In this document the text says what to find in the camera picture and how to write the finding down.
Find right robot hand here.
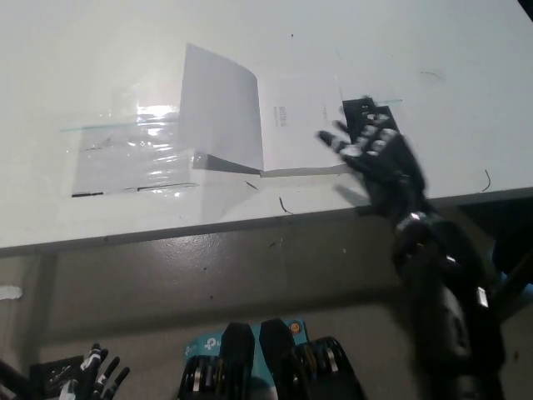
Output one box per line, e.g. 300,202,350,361
317,118,431,223

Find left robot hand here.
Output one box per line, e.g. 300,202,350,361
57,342,131,400

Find white grey softcover book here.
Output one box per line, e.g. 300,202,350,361
178,41,356,178

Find clear plastic zip bag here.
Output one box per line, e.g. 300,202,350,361
58,82,209,201

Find black flat bracket piece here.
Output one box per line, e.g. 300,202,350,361
341,96,401,145

